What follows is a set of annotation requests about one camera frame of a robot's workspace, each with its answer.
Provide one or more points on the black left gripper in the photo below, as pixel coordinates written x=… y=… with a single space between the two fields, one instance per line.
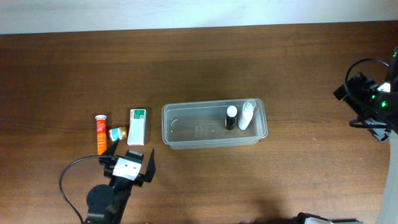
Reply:
x=140 y=178

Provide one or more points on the white spray bottle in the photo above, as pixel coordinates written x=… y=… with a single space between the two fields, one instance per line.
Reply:
x=246 y=114

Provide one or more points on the small jar gold lid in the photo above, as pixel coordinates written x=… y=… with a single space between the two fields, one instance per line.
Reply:
x=118 y=133

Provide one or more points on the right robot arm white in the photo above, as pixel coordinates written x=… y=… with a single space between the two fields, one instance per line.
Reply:
x=384 y=128

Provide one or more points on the clear plastic container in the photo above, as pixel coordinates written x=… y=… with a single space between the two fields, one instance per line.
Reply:
x=201 y=124

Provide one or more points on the orange tablet tube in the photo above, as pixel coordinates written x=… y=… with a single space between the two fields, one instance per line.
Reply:
x=101 y=134

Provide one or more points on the white green Panadol box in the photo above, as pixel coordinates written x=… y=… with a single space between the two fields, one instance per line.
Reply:
x=137 y=127

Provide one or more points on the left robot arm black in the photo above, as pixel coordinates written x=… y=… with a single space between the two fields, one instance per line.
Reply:
x=107 y=202

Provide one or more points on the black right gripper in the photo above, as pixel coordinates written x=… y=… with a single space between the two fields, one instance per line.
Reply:
x=365 y=86

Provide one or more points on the dark bottle white cap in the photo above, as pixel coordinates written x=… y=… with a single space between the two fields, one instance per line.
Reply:
x=231 y=120

